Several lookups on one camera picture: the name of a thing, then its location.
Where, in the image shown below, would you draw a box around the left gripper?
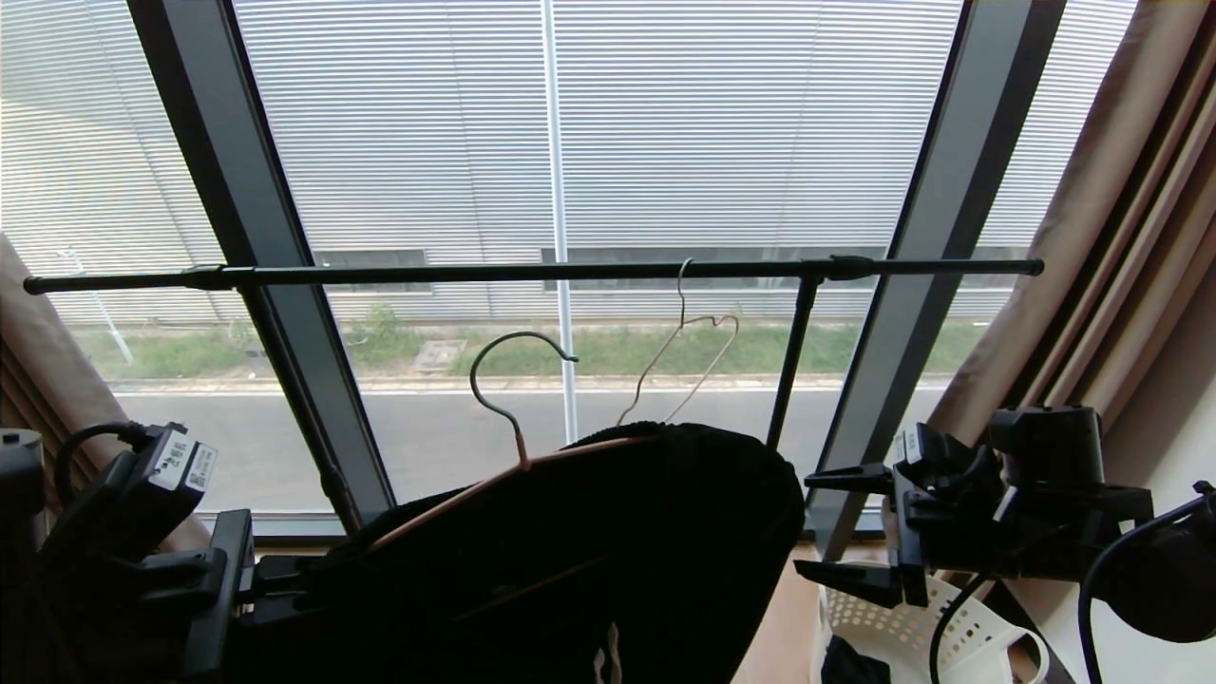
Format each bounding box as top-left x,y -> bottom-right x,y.
133,508 -> 257,684

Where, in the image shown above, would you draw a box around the window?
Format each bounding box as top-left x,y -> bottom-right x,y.
0,0 -> 1137,538

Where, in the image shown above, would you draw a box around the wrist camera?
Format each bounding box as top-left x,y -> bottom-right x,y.
42,422 -> 220,573
891,422 -> 1005,497

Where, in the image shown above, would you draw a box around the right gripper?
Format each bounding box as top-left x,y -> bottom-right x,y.
792,445 -> 1020,611

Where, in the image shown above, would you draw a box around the white laundry basket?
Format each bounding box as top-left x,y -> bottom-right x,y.
815,559 -> 1052,684

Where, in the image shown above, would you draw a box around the black shorts with white stripes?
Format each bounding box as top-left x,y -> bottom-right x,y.
226,420 -> 808,684

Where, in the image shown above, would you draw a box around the heap of clothes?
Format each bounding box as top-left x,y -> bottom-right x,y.
820,634 -> 891,684

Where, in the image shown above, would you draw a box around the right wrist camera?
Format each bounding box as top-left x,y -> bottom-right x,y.
891,422 -> 1005,497

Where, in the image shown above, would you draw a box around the pink clothes hanger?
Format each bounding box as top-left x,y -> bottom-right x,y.
615,257 -> 741,427
365,330 -> 658,554

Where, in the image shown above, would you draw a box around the black clothes rack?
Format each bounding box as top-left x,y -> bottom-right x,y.
23,254 -> 1045,533

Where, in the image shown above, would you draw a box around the black cable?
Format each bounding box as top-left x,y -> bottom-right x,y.
928,483 -> 1216,684
54,420 -> 155,504

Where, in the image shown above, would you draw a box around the brown curtain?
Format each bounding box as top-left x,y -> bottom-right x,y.
879,0 -> 1216,590
0,233 -> 216,554

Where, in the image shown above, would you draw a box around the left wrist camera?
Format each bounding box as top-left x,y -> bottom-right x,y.
42,422 -> 220,573

